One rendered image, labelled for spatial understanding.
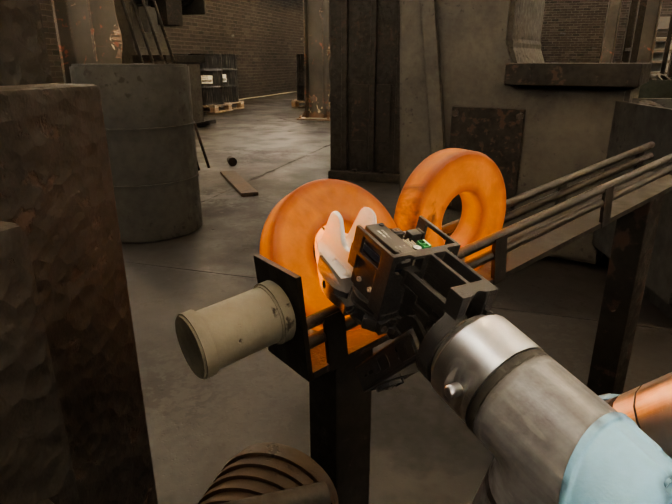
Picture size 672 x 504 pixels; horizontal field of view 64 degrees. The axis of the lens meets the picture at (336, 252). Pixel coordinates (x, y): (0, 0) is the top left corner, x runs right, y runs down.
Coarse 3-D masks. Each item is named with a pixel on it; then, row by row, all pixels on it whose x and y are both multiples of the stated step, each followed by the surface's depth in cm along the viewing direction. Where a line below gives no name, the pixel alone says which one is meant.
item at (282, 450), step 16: (256, 448) 54; (272, 448) 53; (288, 448) 53; (240, 464) 51; (256, 464) 51; (272, 464) 51; (288, 464) 52; (304, 464) 52; (224, 480) 50; (240, 480) 50; (256, 480) 49; (272, 480) 49; (288, 480) 50; (304, 480) 50; (320, 480) 52; (208, 496) 50; (224, 496) 47; (240, 496) 48; (336, 496) 54
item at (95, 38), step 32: (64, 0) 385; (96, 0) 375; (320, 0) 815; (64, 32) 388; (96, 32) 378; (320, 32) 830; (608, 32) 1564; (64, 64) 391; (320, 64) 846; (320, 96) 862
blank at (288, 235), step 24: (312, 192) 54; (336, 192) 55; (360, 192) 57; (288, 216) 52; (312, 216) 53; (384, 216) 58; (264, 240) 52; (288, 240) 51; (312, 240) 53; (288, 264) 51; (312, 264) 52; (312, 288) 51; (312, 312) 51
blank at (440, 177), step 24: (432, 168) 57; (456, 168) 58; (480, 168) 60; (408, 192) 57; (432, 192) 57; (456, 192) 59; (480, 192) 61; (504, 192) 64; (408, 216) 57; (432, 216) 58; (480, 216) 63; (504, 216) 65; (432, 240) 59; (456, 240) 64
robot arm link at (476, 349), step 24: (456, 336) 37; (480, 336) 37; (504, 336) 37; (456, 360) 37; (480, 360) 36; (504, 360) 35; (432, 384) 39; (456, 384) 36; (480, 384) 35; (456, 408) 37
